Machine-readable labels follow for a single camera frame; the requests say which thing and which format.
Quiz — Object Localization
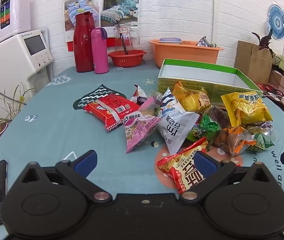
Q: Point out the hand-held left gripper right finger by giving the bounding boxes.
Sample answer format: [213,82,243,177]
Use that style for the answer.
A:
[179,150,275,202]

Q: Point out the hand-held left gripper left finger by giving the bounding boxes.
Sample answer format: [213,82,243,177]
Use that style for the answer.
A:
[19,150,113,203]

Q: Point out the red yellow snack packet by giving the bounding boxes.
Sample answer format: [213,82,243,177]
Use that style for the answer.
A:
[156,137,209,194]

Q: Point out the orange snack packet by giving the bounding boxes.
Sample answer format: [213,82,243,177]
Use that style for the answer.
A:
[213,126,256,157]

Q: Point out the white navy snack packet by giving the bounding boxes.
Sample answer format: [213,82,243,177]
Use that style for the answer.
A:
[157,87,200,156]

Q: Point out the pink snack packet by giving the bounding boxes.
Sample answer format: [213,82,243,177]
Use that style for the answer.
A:
[123,97,161,154]

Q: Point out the orange yellow pastry packet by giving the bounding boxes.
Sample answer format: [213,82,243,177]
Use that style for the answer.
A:
[172,80,212,113]

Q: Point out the clear date packet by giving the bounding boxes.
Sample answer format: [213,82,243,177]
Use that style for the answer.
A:
[147,90,165,111]

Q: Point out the green cardboard box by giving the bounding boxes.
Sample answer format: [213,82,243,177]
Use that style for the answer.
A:
[157,58,264,105]

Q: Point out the green snack packet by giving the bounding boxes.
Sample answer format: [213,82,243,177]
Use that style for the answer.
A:
[185,113,223,152]

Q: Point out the green pyramid packet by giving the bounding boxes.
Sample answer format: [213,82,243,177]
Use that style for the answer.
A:
[247,133,275,153]

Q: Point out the teal printed tablecloth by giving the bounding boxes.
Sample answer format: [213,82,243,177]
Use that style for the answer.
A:
[0,59,284,240]

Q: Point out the dark brown clear packet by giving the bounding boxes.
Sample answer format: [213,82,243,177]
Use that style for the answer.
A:
[204,105,233,128]

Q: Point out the large red snack packet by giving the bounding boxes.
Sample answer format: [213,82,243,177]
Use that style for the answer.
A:
[83,93,141,133]

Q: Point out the red envelopes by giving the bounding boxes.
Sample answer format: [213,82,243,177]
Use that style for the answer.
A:
[256,83,283,96]

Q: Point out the small brown cardboard box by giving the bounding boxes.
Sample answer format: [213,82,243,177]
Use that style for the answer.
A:
[269,69,284,93]

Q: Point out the white red nut packet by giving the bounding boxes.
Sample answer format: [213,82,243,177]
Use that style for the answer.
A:
[130,84,149,106]

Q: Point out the red plastic basin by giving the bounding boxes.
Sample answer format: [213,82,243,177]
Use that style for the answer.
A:
[107,50,147,68]

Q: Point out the pink insulated bottle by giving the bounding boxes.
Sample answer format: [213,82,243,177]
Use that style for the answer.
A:
[90,27,109,75]

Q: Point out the orange plastic basin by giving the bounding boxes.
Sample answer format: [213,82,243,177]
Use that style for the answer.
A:
[149,39,224,68]

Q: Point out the red thermos flask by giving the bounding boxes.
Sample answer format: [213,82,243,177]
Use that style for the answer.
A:
[73,12,95,73]

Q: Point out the metal bowl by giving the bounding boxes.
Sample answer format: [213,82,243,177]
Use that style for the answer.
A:
[196,36,211,48]

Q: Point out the dark spoon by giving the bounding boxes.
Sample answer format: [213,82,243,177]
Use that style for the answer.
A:
[116,20,129,55]

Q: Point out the purple leafed plant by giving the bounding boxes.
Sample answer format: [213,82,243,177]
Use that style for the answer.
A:
[252,28,275,58]

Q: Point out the blue lidded container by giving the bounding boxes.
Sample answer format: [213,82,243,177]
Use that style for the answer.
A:
[159,37,183,44]

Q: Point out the white machine with screen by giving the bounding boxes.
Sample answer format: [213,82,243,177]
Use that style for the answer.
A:
[0,29,55,107]

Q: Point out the glass jar with spoon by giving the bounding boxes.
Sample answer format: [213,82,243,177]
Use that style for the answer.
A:
[114,23,141,54]

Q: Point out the large blue patterned wall plate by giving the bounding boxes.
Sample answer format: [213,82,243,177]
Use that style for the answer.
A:
[268,4,284,35]

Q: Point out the white wall pipe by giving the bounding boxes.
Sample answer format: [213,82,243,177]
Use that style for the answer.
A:
[212,0,219,42]

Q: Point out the bedding wall poster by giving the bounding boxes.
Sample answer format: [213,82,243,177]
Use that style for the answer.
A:
[64,0,141,53]

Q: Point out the white wall water purifier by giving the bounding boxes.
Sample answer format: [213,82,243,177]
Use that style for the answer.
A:
[0,0,31,51]

